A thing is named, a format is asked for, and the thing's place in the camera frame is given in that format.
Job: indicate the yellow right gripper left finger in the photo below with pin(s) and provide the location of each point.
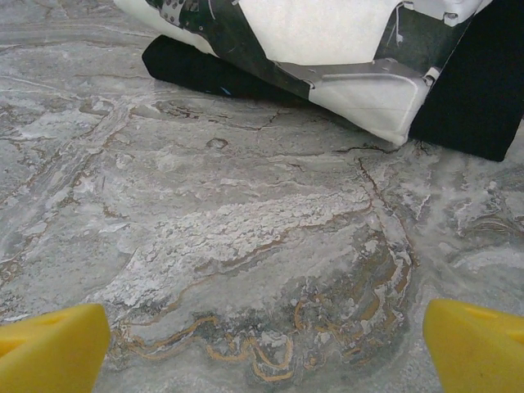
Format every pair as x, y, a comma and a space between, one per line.
53, 356

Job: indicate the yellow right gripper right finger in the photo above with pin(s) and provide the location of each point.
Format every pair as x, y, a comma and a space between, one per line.
479, 356

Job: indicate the black t-shirt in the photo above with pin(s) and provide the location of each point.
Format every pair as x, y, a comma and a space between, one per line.
471, 102

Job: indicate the white printed t-shirt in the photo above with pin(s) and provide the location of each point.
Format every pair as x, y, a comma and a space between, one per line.
311, 24

